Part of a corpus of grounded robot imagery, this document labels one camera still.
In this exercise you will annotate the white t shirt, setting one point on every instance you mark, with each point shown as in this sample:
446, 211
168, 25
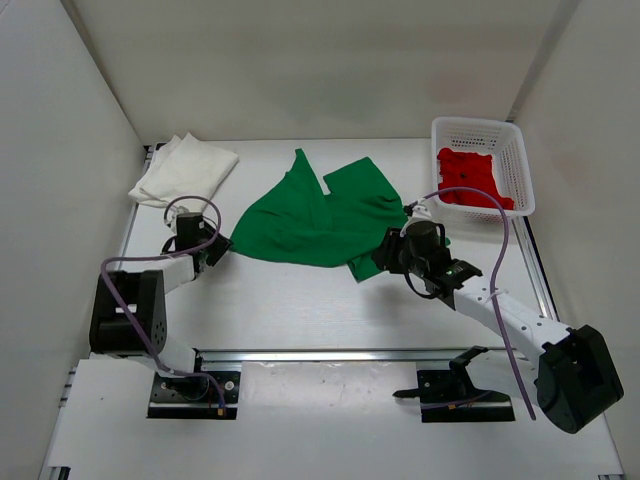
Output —
184, 167

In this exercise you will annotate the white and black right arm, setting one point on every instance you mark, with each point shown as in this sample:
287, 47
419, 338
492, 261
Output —
567, 373

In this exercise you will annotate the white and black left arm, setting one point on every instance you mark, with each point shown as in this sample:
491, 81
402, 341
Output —
129, 317

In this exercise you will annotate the green t shirt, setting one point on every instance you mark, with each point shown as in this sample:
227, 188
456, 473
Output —
337, 221

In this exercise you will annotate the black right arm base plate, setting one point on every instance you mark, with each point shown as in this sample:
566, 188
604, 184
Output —
447, 395

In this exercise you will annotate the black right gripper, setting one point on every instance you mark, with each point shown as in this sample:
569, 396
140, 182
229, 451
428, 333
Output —
385, 258

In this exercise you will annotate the red t shirt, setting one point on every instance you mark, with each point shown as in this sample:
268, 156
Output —
472, 170

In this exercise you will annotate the white plastic basket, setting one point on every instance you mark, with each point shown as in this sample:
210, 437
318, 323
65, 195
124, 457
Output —
505, 143

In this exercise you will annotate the aluminium table edge rail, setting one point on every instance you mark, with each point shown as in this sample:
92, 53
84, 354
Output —
330, 355

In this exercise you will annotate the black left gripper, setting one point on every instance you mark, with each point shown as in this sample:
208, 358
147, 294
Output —
221, 245

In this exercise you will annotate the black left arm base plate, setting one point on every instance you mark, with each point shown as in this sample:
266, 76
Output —
182, 398

